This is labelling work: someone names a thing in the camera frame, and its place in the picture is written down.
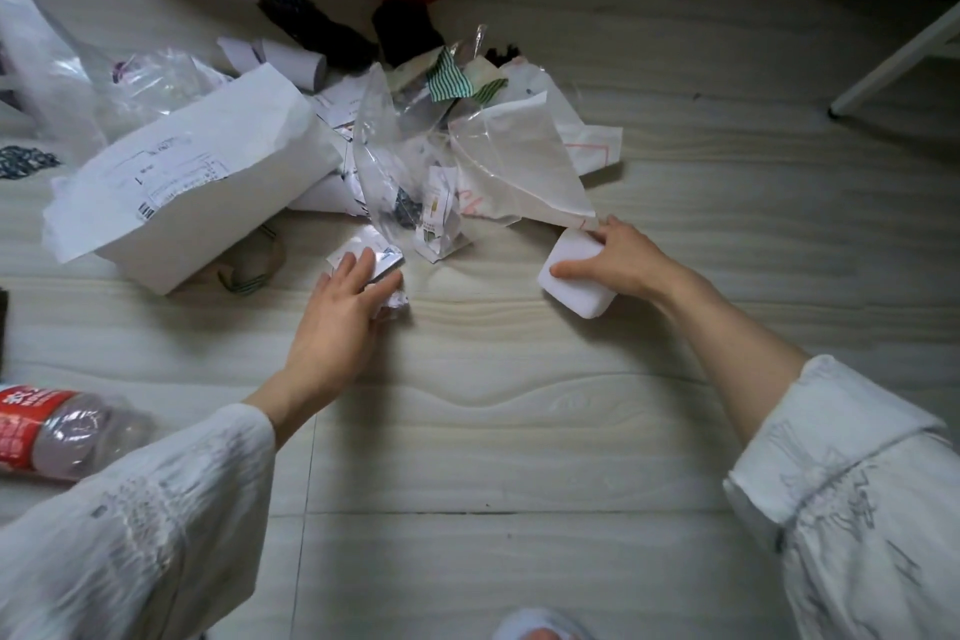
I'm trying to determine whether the plastic bottle red label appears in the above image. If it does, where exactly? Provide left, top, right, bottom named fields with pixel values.
left=0, top=384, right=155, bottom=483

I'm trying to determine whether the white parcel bag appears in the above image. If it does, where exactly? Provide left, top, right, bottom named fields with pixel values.
left=41, top=61, right=346, bottom=296

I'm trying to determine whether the person's right hand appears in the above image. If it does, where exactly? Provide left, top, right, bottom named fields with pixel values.
left=551, top=215, right=680, bottom=303

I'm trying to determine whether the white foam block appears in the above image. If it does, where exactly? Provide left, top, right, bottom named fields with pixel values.
left=536, top=226, right=620, bottom=321

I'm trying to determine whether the black mesh piece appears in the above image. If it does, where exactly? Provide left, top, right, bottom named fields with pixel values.
left=257, top=0, right=380, bottom=71
left=372, top=0, right=445, bottom=67

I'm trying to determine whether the white right slipper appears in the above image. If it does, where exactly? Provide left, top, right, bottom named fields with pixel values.
left=491, top=607, right=598, bottom=640

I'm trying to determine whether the white left sleeve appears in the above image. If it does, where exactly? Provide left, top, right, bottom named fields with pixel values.
left=0, top=403, right=277, bottom=640

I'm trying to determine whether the person's right forearm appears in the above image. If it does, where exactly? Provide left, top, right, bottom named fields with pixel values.
left=652, top=271, right=811, bottom=446

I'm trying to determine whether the white right sleeve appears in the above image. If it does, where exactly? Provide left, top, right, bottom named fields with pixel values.
left=723, top=354, right=960, bottom=640

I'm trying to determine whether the person's left forearm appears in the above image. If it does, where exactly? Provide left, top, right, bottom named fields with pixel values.
left=243, top=361, right=354, bottom=450

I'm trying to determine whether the white sleeve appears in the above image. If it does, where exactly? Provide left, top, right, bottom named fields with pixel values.
left=723, top=354, right=960, bottom=640
left=0, top=403, right=277, bottom=640

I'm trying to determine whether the person's left hand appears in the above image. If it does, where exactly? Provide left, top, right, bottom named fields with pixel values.
left=288, top=247, right=406, bottom=405

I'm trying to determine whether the black white patterned cloth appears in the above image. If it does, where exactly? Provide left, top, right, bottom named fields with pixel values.
left=0, top=144, right=63, bottom=182

